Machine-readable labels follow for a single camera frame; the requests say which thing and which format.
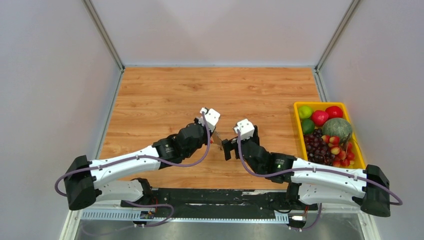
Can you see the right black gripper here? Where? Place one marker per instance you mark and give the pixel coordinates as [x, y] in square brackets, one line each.
[230, 145]

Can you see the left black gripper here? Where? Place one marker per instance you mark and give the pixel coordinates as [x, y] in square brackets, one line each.
[196, 120]

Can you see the red handled metal key organizer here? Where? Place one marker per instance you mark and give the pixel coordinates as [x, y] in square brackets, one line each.
[215, 139]

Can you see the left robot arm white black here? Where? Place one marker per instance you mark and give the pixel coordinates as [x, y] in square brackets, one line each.
[89, 181]

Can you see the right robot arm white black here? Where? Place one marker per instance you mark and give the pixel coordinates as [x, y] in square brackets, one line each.
[312, 183]

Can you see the dark green lime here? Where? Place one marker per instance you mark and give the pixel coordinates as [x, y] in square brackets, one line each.
[307, 126]

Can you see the light green apple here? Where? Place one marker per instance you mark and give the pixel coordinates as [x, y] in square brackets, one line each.
[305, 112]

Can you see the purple grape bunch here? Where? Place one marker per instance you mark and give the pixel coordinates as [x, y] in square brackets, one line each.
[318, 148]

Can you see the red apple left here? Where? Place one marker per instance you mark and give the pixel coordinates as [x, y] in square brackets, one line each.
[319, 117]

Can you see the red apple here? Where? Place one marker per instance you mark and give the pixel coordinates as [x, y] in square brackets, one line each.
[319, 117]
[334, 112]

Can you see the red apple right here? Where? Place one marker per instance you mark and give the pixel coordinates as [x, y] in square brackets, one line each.
[334, 112]

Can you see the green netted melon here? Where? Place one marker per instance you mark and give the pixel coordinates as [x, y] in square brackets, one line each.
[338, 127]

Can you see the small red peaches cluster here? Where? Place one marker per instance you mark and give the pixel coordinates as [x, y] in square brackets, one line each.
[335, 153]

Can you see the yellow plastic fruit bin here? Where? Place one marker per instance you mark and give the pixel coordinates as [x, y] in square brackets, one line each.
[358, 160]

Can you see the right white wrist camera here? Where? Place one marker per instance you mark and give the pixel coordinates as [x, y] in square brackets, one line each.
[244, 128]

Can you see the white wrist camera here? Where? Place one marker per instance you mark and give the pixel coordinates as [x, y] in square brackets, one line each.
[211, 113]
[244, 128]

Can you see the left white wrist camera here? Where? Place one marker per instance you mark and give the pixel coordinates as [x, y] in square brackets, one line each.
[211, 113]

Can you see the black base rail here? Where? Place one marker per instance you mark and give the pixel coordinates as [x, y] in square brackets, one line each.
[200, 203]

